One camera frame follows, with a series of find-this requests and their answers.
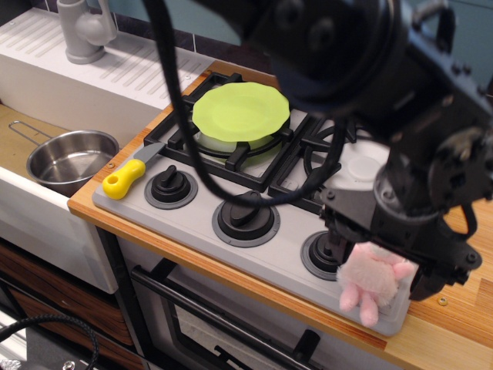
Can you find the yellow handled toy knife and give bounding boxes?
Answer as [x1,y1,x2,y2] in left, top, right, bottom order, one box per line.
[102,143,165,200]

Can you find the green plastic plate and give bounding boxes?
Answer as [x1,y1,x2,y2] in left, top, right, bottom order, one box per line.
[192,82,290,143]

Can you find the black left stove knob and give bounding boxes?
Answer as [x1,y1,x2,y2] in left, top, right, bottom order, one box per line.
[145,165,198,210]

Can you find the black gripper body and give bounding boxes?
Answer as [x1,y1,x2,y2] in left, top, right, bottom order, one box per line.
[320,187,481,284]

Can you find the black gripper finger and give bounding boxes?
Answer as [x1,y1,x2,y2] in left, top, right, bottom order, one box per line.
[409,261,457,301]
[328,229,353,265]

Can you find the black burner grate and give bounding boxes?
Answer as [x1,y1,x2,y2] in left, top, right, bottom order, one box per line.
[268,111,386,205]
[143,72,320,193]

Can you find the wooden drawer front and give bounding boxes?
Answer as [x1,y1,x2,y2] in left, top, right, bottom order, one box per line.
[1,244,133,346]

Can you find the black right burner grate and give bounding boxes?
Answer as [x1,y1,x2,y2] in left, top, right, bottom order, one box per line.
[268,111,386,205]

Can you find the pink stuffed rabbit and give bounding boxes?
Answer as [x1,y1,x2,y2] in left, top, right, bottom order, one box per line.
[337,242,415,328]

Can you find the black right stove knob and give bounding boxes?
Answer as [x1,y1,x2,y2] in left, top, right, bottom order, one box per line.
[300,231,341,281]

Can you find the black left burner grate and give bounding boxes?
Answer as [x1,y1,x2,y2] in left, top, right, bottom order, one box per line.
[143,72,320,193]

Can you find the grey toy faucet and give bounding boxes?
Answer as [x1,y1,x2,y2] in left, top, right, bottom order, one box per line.
[57,0,117,65]

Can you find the black middle stove knob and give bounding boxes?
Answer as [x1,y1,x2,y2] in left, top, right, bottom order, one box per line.
[212,201,280,248]

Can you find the small steel saucepan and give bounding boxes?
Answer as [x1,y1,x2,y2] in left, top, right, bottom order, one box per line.
[8,120,119,197]

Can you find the black stove knob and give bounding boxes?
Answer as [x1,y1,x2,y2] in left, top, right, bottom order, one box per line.
[145,165,198,210]
[300,231,341,281]
[212,201,280,248]

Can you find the toy oven door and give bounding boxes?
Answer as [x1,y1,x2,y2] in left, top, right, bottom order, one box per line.
[130,259,345,369]

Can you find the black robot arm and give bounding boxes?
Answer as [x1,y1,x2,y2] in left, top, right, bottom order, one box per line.
[206,1,492,301]

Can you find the grey toy stove top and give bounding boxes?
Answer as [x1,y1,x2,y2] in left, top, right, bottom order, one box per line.
[91,72,417,338]

